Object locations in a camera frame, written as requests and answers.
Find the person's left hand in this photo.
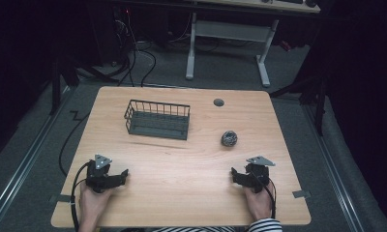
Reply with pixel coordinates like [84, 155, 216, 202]
[78, 183, 114, 226]

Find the dark wire basket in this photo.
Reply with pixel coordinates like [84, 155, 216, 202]
[123, 99, 192, 141]

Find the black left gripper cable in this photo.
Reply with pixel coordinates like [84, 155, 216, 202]
[70, 160, 93, 232]

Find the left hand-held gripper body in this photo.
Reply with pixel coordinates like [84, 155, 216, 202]
[85, 154, 116, 194]

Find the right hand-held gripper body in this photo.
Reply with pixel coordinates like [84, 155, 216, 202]
[243, 156, 277, 194]

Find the person's right hand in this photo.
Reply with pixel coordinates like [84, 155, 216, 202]
[244, 181, 276, 224]

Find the black metal stand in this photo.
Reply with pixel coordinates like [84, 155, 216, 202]
[48, 47, 81, 116]
[268, 72, 329, 137]

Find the metal floor rail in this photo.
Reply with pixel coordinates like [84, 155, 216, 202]
[0, 85, 74, 231]
[302, 104, 366, 232]

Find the bundle of black cables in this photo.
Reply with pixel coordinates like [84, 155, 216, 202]
[112, 6, 158, 89]

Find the white-framed desk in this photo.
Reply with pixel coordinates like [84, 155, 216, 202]
[185, 0, 322, 89]

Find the grey tape strip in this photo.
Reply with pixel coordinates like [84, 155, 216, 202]
[291, 189, 312, 199]
[48, 193, 73, 204]

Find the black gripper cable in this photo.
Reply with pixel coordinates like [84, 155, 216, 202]
[250, 172, 278, 220]
[70, 160, 93, 232]

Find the person's striped shirt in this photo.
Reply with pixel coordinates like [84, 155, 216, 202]
[151, 225, 238, 232]

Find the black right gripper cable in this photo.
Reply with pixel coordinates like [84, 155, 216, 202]
[250, 172, 278, 220]

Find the black floor cable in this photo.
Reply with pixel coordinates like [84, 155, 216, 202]
[58, 109, 92, 178]

